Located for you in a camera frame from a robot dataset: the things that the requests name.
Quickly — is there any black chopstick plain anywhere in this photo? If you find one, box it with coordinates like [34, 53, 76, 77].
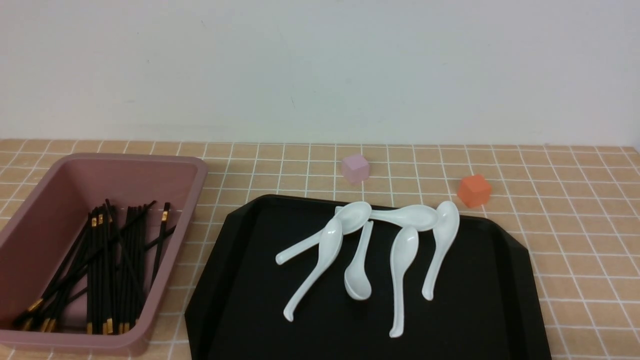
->
[135, 205, 146, 318]

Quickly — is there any black chopstick gold band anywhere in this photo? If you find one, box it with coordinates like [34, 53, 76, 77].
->
[151, 202, 171, 285]
[94, 207, 105, 335]

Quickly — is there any pink cube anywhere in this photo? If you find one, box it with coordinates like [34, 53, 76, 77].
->
[341, 153, 371, 185]

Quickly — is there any white ceramic spoon top-left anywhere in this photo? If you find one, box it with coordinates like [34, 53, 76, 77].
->
[275, 201, 372, 265]

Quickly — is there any white ceramic spoon left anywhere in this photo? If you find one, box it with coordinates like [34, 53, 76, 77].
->
[283, 218, 343, 322]

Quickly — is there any white ceramic spoon inverted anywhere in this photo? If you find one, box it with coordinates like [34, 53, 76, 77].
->
[343, 220, 374, 301]

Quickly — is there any white ceramic spoon long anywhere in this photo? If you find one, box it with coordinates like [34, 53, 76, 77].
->
[389, 227, 419, 338]

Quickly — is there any white ceramic spoon horizontal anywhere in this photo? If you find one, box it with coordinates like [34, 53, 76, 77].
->
[369, 204, 439, 232]

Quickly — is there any white ceramic spoon rightmost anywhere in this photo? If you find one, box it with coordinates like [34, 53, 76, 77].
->
[422, 200, 461, 301]

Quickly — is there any black chopstick crosswise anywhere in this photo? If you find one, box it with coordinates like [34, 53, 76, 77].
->
[47, 226, 177, 321]

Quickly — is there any orange cube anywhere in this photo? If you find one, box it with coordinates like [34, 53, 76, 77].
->
[457, 174, 493, 208]

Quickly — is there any black chopstick in bundle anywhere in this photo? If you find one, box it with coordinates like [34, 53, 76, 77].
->
[102, 203, 114, 335]
[128, 221, 140, 330]
[118, 229, 130, 335]
[86, 208, 98, 335]

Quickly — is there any black plastic tray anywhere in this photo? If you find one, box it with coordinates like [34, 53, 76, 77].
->
[184, 194, 553, 360]

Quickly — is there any pink plastic bin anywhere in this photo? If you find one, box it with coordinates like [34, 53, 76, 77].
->
[0, 153, 208, 357]

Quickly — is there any black chopstick diagonal top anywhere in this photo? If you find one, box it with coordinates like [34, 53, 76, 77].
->
[10, 201, 173, 335]

